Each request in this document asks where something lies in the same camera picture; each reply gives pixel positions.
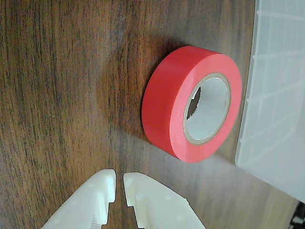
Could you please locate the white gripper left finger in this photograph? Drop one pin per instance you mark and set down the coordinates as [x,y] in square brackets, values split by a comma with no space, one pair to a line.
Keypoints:
[83,205]

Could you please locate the red tape roll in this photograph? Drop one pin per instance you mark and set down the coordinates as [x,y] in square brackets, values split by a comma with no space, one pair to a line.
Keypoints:
[162,107]

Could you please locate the clear plastic storage box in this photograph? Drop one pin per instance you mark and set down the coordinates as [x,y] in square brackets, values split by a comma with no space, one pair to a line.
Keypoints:
[276,95]

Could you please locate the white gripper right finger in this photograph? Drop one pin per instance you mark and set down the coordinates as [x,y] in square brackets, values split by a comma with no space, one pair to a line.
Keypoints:
[162,210]

